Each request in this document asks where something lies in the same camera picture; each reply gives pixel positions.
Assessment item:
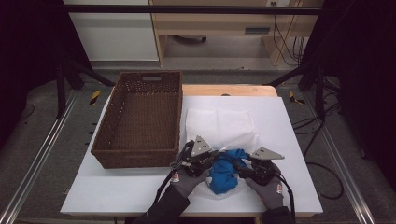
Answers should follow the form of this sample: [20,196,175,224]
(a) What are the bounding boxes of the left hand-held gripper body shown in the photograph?
[179,134,219,178]

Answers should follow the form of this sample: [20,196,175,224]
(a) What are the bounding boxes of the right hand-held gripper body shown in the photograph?
[246,147,286,187]

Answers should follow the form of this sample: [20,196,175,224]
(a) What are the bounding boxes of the blue garment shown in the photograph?
[207,148,250,196]

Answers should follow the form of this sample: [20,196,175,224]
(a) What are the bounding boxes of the white mesh laundry bag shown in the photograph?
[184,106,262,201]

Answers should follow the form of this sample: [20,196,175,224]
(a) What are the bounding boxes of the brown wicker basket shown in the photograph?
[91,70,184,170]

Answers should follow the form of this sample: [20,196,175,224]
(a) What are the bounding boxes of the person's left hand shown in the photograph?
[170,167,212,199]

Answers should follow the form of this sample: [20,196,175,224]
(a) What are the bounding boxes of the person's right hand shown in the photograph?
[244,176,285,211]

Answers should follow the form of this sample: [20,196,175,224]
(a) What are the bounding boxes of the yellow black tape marker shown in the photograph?
[288,91,306,105]
[89,89,103,107]

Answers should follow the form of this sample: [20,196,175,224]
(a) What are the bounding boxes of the black metal stand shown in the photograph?
[55,57,117,119]
[266,59,329,123]

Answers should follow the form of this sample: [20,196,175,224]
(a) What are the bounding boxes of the light wooden desk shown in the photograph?
[148,0,325,67]

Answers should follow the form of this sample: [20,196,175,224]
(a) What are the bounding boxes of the white cabinet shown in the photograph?
[63,0,160,62]

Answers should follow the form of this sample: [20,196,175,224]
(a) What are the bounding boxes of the dark curtain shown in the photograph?
[0,0,93,152]
[301,0,396,190]

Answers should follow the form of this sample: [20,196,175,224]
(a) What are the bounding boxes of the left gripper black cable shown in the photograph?
[153,139,195,204]

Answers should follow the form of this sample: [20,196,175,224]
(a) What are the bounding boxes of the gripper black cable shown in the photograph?
[153,139,195,204]
[273,161,346,222]

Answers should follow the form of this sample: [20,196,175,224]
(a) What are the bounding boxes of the black floor cables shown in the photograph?
[291,76,342,158]

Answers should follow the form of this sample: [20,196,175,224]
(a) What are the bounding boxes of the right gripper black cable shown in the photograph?
[273,161,346,222]

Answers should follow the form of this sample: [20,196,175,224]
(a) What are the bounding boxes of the aluminium floor rail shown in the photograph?
[302,91,377,224]
[0,89,79,224]

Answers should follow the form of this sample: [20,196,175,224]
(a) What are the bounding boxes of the black hanging desk cables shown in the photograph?
[271,1,305,67]

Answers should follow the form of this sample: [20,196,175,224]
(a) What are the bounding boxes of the black horizontal frame bar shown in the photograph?
[65,4,323,16]

